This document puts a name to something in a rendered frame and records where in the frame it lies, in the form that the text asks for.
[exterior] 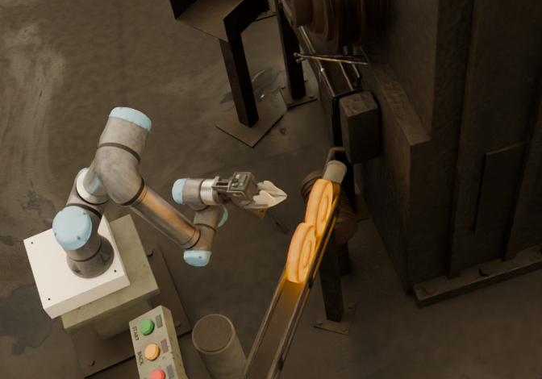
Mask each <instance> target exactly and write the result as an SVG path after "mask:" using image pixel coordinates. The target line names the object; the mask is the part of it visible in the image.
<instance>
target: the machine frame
mask: <svg viewBox="0 0 542 379"><path fill-rule="evenodd" d="M338 53H339V54H340V55H362V56H363V59H360V58H340V59H346V60H358V61H366V62H368V65H357V68H358V69H359V71H360V73H361V76H362V78H361V79H359V80H360V86H359V87H356V88H355V89H357V93H360V92H362V91H365V90H370V91H371V92H372V93H373V96H374V97H375V99H376V101H377V104H378V106H379V123H380V156H379V157H376V158H373V159H371V160H367V161H363V162H361V163H358V164H355V165H353V173H354V178H355V180H356V183H357V185H358V187H359V190H360V192H361V195H362V197H363V199H364V200H365V204H366V206H367V208H368V210H369V213H370V215H371V217H372V219H373V222H374V224H375V226H376V228H377V231H378V233H379V235H380V237H381V240H382V243H383V244H384V246H385V249H386V251H387V253H388V256H389V258H390V260H391V263H392V265H393V266H394V270H395V272H396V273H397V276H398V279H399V281H400V283H401V285H402V288H403V290H404V292H405V294H406V296H408V295H412V296H413V298H414V300H415V303H416V305H417V307H418V308H419V309H420V308H424V307H426V306H430V305H433V304H436V303H438V302H442V301H445V300H448V299H450V298H454V297H457V296H460V295H462V294H467V293H470V292H473V291H475V290H478V289H482V288H485V287H487V286H490V285H494V284H497V283H499V282H502V281H507V280H510V279H512V278H515V277H519V276H522V275H524V274H527V273H531V272H534V271H536V270H539V269H542V0H390V15H389V18H388V21H387V22H386V24H384V25H381V26H379V27H374V28H371V29H369V30H366V33H365V39H364V42H363V44H362V45H360V46H357V47H354V46H352V45H351V44H350V45H348V46H344V47H342V48H340V50H339V51H338Z"/></svg>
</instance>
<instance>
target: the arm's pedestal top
mask: <svg viewBox="0 0 542 379"><path fill-rule="evenodd" d="M109 226H110V229H111V232H112V235H113V237H114V239H115V243H116V246H117V248H118V250H119V255H120V257H121V259H122V262H123V266H124V268H125V270H126V273H127V276H128V279H129V281H130V285H128V286H126V287H124V288H122V289H119V290H117V291H115V292H113V293H111V294H108V295H106V296H103V297H101V298H99V299H96V300H94V301H92V302H89V303H87V304H85V305H83V306H79V307H78V308H76V309H73V310H71V311H69V312H66V313H64V314H61V315H60V316H61V319H62V322H63V325H64V328H65V330H66V331H67V332H68V333H71V332H74V331H76V330H79V329H81V328H83V327H86V326H88V325H90V324H92V323H95V322H97V321H99V320H101V319H104V318H106V317H108V316H110V315H113V314H115V313H118V312H120V311H121V310H125V309H127V308H128V307H131V306H134V305H135V304H138V303H140V302H143V301H145V300H147V299H149V298H152V297H154V296H157V295H158V294H160V293H161V291H160V288H159V286H158V284H157V282H156V278H155V276H154V273H153V271H152V267H151V265H150V263H149V261H148V257H147V255H146V252H145V250H144V246H143V244H142V242H141V240H140V237H139V234H138V231H137V230H136V226H135V224H134V221H133V219H132V217H131V215H130V214H128V215H126V216H123V217H122V218H120V219H116V220H114V221H112V222H110V223H109Z"/></svg>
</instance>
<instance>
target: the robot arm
mask: <svg viewBox="0 0 542 379"><path fill-rule="evenodd" d="M151 126H152V124H151V121H150V119H149V118H148V117H147V116H146V115H144V114H143V113H141V112H139V111H137V110H134V109H132V108H127V107H117V108H114V109H113V110H112V111H111V113H110V115H109V119H108V121H107V124H106V127H105V129H104V131H103V133H102V134H101V136H100V138H99V141H98V150H97V151H96V154H95V158H94V161H93V162H92V164H91V166H90V167H89V168H85V169H83V170H81V171H80V172H79V174H78V175H77V176H76V178H75V181H74V185H73V188H72V191H71V194H70V195H69V200H68V201H67V204H66V207H65V208H64V209H63V210H62V211H60V212H59V213H58V214H57V215H56V217H55V218H54V221H53V225H52V230H53V234H54V236H55V238H56V241H57V243H58V244H59V245H60V246H61V247H62V248H63V249H64V251H65V253H66V260H67V265H68V267H69V269H70V270H71V271H72V273H73V274H74V275H76V276H77V277H80V278H84V279H91V278H95V277H99V276H101V275H102V274H104V273H105V272H106V271H107V270H108V269H109V267H111V265H112V263H113V260H114V257H115V251H114V249H113V246H112V245H111V243H110V241H109V240H108V239H107V238H106V237H104V236H103V235H99V234H98V228H99V225H100V223H101V220H102V216H103V213H104V211H105V209H106V204H107V203H108V201H109V200H110V198H112V199H113V200H114V201H115V202H117V203H118V204H119V205H120V206H128V207H130V208H131V209H132V210H133V211H135V212H136V213H137V214H138V215H140V216H141V217H142V218H144V219H145V220H146V221H148V222H149V223H151V224H152V225H153V226H154V227H155V228H156V229H158V230H159V231H161V232H162V233H163V234H165V235H166V236H167V237H169V238H170V239H171V240H172V241H173V242H175V243H176V244H177V245H179V246H180V247H181V248H183V249H184V250H185V252H184V259H185V262H186V263H188V264H191V265H193V266H204V265H206V264H207V263H208V261H209V259H210V256H211V253H212V252H211V250H212V248H213V244H214V241H215V235H216V232H217V229H218V227H220V226H222V225H223V224H224V222H225V221H226V220H227V209H226V208H225V207H224V204H227V203H230V204H232V205H233V206H235V207H237V208H239V209H240V210H242V211H243V212H245V213H247V214H249V215H251V216H252V217H254V218H255V219H258V220H261V219H263V218H264V216H265V212H266V210H267V208H269V207H271V206H274V205H276V204H278V203H279V202H281V201H283V200H285V199H286V197H287V195H286V194H285V192H283V191H282V190H281V189H278V188H277V187H276V186H275V185H274V184H273V183H272V182H270V181H264V182H260V183H258V184H257V183H256V178H255V177H254V176H253V175H252V174H251V173H250V172H235V173H234V175H233V176H232V177H231V178H230V177H229V178H230V179H229V180H222V179H221V178H220V177H215V179H190V178H187V179H179V180H177V181H176V182H175V183H174V185H173V199H174V200H175V201H176V202H177V203H181V204H183V205H185V204H188V205H189V206H190V207H191V208H192V209H193V210H194V211H195V212H196V214H195V217H194V222H193V223H192V222H191V221H189V220H188V219H187V218H186V217H185V216H184V215H182V214H181V213H180V212H179V211H177V210H176V209H175V208H173V207H172V206H171V205H170V204H168V203H167V202H166V201H165V200H164V199H163V198H161V197H160V196H159V195H158V194H156V193H155V192H154V191H153V190H151V189H150V188H149V187H147V186H146V185H145V180H144V179H143V178H142V177H141V176H140V175H139V173H138V166H139V164H140V160H141V157H142V155H143V152H144V147H145V144H146V142H147V139H148V135H149V133H150V132H151V131H150V130H151ZM241 173H247V174H241ZM234 177H235V179H234ZM233 179H234V180H233Z"/></svg>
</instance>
